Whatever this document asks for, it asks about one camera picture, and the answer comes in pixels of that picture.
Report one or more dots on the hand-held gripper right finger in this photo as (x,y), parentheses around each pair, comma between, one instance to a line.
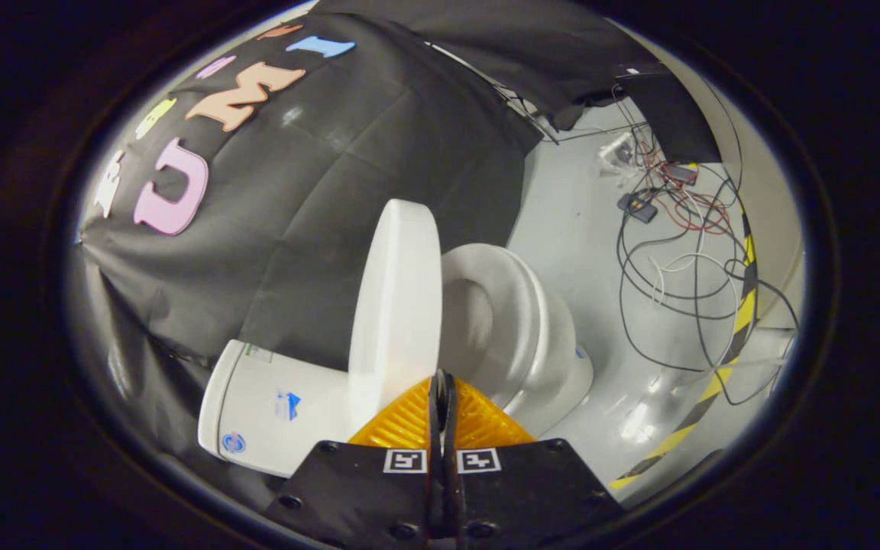
(524,496)

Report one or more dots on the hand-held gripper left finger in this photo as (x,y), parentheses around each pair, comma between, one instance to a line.
(363,496)

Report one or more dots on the white toilet lid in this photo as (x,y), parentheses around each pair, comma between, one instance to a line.
(398,305)

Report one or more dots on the white toilet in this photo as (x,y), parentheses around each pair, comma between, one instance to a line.
(272,405)

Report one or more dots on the yellow black hazard tape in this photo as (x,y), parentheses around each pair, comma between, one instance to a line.
(745,305)

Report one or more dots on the black backdrop cloth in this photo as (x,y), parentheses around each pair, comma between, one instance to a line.
(333,191)

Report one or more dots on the small black box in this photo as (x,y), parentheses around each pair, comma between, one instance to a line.
(637,206)

